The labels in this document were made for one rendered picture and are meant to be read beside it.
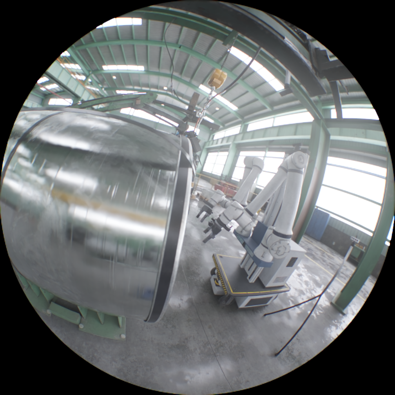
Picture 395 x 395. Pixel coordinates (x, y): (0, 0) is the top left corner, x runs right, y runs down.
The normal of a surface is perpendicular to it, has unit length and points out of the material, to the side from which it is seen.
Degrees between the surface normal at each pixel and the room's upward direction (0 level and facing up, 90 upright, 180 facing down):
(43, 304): 0
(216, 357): 0
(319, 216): 90
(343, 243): 90
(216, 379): 0
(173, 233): 63
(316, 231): 90
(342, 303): 90
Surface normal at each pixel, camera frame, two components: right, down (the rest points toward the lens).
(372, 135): -0.91, -0.24
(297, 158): -0.33, 0.03
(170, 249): 0.38, -0.11
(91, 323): 0.32, -0.93
